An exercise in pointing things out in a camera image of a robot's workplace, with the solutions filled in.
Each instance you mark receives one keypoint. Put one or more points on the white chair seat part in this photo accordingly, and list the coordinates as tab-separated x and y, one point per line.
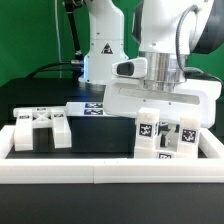
159	152

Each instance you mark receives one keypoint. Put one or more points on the white chair backrest part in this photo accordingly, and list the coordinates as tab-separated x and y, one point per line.
30	118

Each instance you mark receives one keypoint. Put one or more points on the white sheet with tags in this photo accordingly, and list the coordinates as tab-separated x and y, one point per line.
85	109

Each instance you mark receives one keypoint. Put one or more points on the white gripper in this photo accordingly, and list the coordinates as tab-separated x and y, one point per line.
193	98

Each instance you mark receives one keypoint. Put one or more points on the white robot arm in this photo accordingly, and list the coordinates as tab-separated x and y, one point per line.
167	32

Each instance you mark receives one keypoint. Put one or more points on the white U-shaped border fence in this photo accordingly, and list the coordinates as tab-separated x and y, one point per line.
96	171

